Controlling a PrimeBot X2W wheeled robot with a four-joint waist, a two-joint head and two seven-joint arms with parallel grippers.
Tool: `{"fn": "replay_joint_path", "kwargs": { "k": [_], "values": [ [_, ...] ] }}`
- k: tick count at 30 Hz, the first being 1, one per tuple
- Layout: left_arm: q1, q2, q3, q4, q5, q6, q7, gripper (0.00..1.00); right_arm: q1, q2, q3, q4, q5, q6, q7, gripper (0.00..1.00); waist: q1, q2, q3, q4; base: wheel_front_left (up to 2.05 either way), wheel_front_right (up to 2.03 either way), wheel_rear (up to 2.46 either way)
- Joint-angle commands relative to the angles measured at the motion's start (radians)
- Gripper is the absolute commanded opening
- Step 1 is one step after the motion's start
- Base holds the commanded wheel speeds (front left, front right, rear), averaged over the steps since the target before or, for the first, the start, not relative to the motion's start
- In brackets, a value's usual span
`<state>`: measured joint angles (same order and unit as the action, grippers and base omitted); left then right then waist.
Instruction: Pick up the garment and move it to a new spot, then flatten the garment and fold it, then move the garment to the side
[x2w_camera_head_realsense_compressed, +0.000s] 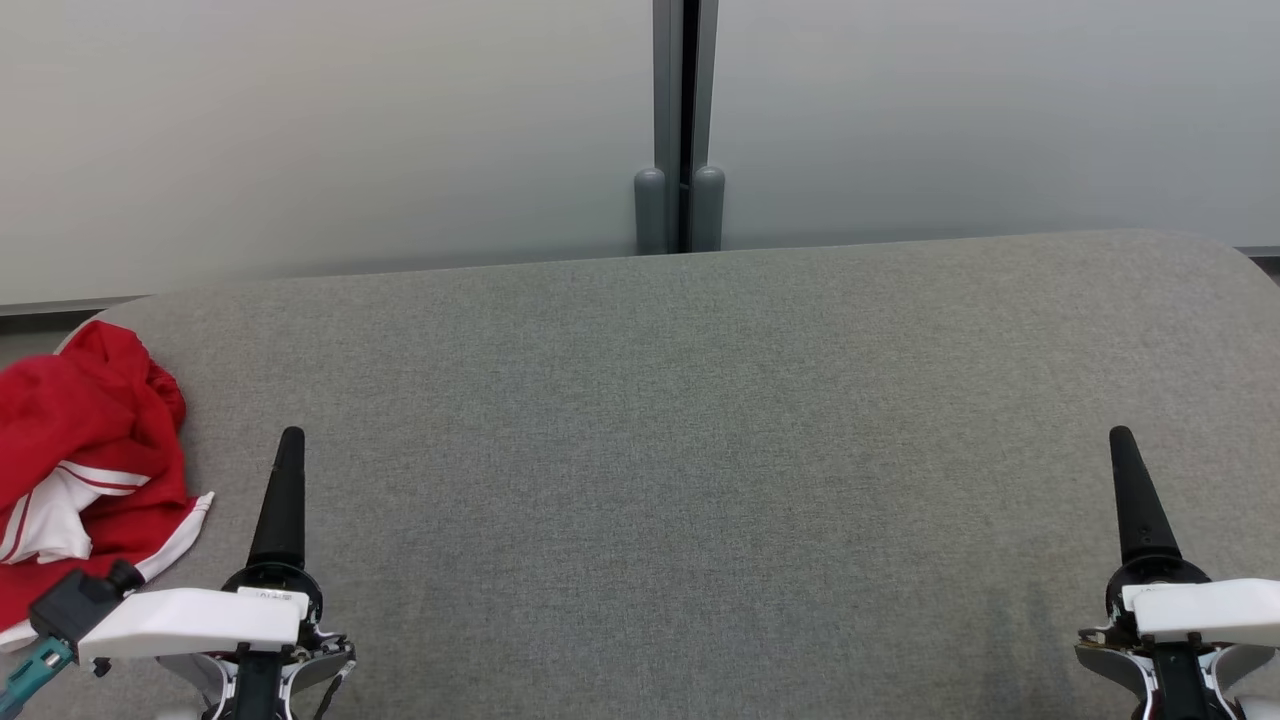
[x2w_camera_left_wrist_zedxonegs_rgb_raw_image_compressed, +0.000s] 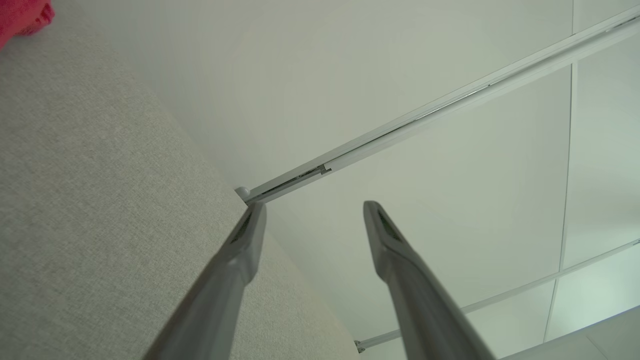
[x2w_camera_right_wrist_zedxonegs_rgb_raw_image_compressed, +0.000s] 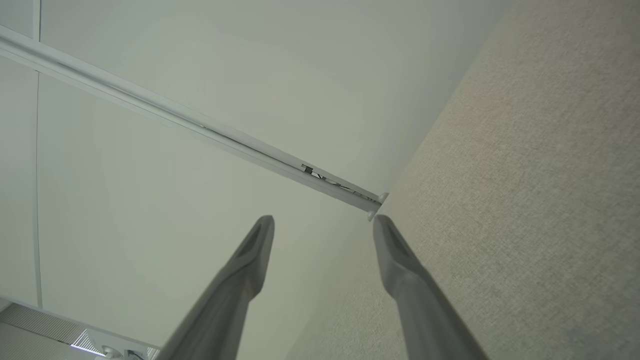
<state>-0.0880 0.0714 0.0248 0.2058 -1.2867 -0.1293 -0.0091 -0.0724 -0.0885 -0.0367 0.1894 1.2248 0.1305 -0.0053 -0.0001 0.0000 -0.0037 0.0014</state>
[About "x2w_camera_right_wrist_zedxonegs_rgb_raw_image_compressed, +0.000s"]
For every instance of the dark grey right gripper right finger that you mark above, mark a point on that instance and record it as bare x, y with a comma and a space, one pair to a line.
420, 300

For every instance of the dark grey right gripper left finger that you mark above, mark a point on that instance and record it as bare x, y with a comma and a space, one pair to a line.
230, 300

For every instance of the white ceiling air vent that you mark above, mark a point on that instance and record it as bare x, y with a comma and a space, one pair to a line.
45, 325

